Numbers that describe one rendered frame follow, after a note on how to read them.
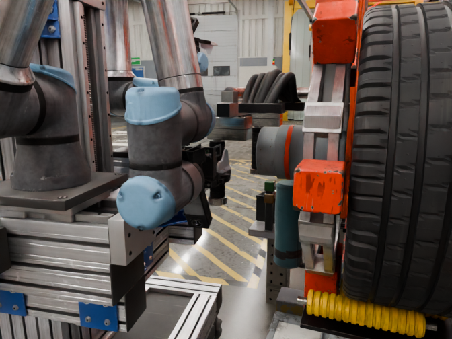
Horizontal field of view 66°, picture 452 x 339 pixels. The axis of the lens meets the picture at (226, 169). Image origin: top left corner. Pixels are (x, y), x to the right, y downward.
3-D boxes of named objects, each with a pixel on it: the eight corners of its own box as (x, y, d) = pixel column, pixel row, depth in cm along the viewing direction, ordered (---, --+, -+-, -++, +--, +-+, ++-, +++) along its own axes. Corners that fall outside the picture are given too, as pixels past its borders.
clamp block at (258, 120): (279, 127, 105) (280, 109, 104) (250, 126, 108) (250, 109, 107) (282, 126, 109) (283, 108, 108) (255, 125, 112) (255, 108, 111)
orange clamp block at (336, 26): (354, 64, 64) (358, 15, 58) (311, 65, 67) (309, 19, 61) (356, 45, 69) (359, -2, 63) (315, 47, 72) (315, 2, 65)
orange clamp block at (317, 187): (344, 200, 62) (341, 216, 53) (298, 196, 64) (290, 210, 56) (346, 161, 60) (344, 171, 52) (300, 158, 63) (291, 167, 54)
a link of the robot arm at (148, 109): (151, 88, 56) (155, 155, 59) (110, 87, 46) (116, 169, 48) (197, 87, 54) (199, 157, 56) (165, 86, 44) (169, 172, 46)
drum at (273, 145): (342, 190, 81) (346, 129, 78) (253, 182, 88) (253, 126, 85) (344, 177, 94) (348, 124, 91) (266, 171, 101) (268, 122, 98)
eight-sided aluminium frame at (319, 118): (328, 319, 67) (349, 13, 55) (293, 311, 69) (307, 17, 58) (341, 222, 117) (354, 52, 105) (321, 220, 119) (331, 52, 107)
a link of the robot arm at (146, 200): (163, 175, 44) (166, 238, 46) (194, 159, 55) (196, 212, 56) (109, 171, 46) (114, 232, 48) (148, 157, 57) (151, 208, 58)
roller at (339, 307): (437, 348, 73) (440, 323, 71) (294, 317, 83) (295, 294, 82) (432, 330, 78) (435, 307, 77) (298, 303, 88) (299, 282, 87)
